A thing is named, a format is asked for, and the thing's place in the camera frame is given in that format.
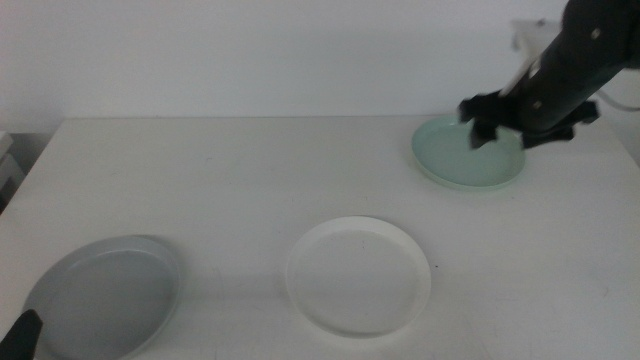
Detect grey shallow bowl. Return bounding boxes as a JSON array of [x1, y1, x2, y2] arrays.
[[22, 234, 181, 360]]

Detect white shallow bowl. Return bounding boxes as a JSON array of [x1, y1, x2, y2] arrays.
[[285, 215, 433, 339]]

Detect pale green shallow bowl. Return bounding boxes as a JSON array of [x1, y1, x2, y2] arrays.
[[410, 115, 527, 192]]

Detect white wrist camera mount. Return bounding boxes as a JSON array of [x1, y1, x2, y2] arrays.
[[499, 18, 561, 97]]

